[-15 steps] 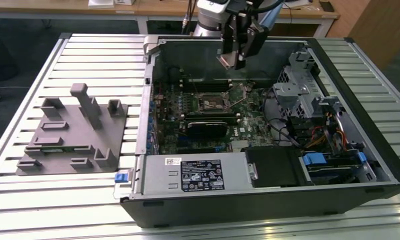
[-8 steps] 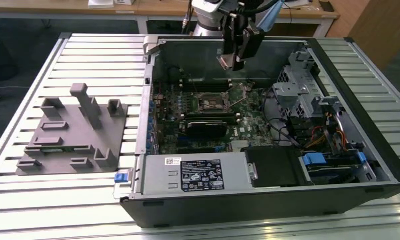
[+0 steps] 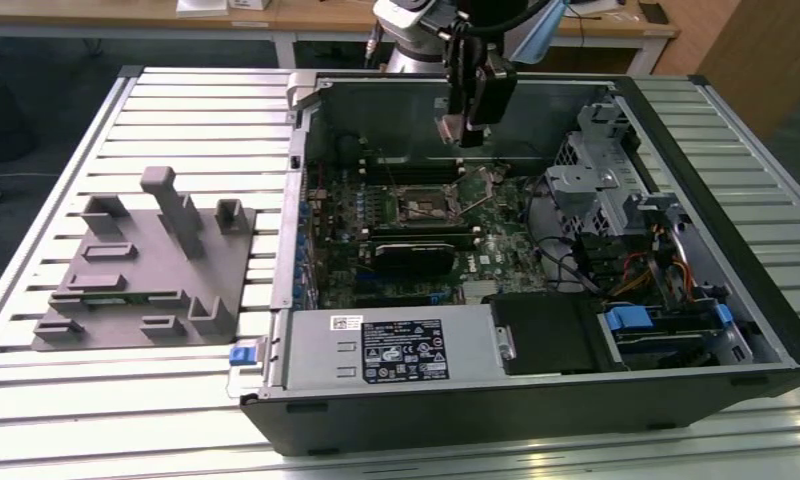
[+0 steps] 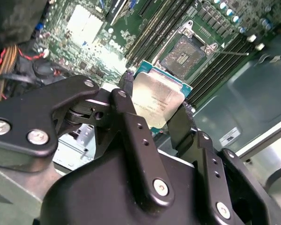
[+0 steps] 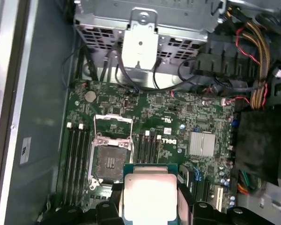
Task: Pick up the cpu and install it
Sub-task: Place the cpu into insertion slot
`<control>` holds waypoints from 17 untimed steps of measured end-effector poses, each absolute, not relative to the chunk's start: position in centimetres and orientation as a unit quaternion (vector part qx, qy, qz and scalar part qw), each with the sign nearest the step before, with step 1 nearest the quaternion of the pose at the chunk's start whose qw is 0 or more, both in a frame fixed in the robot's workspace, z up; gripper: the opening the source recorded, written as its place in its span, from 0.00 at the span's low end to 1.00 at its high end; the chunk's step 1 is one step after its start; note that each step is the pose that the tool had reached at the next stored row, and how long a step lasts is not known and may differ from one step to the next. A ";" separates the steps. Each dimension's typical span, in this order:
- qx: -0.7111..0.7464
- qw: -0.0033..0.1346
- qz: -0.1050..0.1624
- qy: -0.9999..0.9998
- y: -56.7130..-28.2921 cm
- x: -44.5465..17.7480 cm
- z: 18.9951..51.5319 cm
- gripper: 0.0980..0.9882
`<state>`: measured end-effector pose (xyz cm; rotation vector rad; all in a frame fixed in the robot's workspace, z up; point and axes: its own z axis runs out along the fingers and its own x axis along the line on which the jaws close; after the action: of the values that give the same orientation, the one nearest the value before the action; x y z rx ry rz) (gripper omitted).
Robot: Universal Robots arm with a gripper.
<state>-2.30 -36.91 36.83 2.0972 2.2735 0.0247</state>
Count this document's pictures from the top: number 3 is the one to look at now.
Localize grey power supply unit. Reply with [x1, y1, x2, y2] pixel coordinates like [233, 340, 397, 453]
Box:
[285, 304, 508, 389]

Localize green motherboard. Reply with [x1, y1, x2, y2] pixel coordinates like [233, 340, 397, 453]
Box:
[299, 162, 555, 309]

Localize grey parts rack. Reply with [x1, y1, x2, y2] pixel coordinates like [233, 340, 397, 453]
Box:
[30, 165, 259, 351]

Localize silver CPU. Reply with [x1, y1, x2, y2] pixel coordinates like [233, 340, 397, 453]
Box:
[437, 113, 467, 146]

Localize CPU socket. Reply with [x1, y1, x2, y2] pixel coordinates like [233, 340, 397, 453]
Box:
[389, 185, 465, 226]

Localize small silver chipset heatsink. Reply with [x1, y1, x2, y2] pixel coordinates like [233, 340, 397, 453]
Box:
[463, 279, 503, 304]

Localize perforated metal drive cage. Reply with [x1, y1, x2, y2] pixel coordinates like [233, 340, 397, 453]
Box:
[546, 97, 648, 236]

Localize wooden cabinet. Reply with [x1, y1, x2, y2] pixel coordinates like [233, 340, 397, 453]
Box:
[652, 0, 800, 144]

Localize wooden desk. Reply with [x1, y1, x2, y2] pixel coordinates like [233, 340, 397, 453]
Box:
[0, 0, 682, 76]

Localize hard disk in blue carrier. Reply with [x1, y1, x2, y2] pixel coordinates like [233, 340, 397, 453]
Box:
[606, 305, 722, 341]

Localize green RAM stick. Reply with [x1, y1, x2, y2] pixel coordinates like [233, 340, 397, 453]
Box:
[83, 292, 179, 306]

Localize orange and red wires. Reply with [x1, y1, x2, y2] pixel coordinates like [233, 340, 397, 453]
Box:
[612, 224, 699, 301]

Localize metal disk bay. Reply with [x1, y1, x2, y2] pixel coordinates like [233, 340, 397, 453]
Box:
[596, 299, 755, 371]

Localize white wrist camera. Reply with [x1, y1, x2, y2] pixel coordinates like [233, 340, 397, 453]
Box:
[371, 0, 441, 31]

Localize thin wire locking lever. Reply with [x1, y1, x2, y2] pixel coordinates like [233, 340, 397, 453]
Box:
[380, 158, 403, 195]

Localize black RAM slot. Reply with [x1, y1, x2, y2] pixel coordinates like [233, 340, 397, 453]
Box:
[365, 168, 465, 185]
[369, 232, 480, 242]
[369, 224, 479, 235]
[359, 155, 465, 170]

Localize black open PC case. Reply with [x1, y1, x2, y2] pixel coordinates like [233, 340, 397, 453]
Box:
[225, 69, 800, 457]

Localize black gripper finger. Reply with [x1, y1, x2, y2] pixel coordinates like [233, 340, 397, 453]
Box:
[460, 54, 519, 148]
[443, 33, 487, 121]

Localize black graphics card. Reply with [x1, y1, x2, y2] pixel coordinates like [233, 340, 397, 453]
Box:
[369, 240, 456, 276]

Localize metal socket cover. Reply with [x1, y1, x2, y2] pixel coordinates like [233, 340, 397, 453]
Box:
[447, 167, 506, 219]

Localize blue case latch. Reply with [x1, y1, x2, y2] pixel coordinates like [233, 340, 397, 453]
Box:
[229, 342, 259, 369]

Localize large white box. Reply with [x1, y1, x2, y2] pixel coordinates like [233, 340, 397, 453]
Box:
[176, 0, 232, 19]

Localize black plastic shroud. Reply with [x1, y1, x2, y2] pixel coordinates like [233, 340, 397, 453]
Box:
[489, 292, 626, 376]

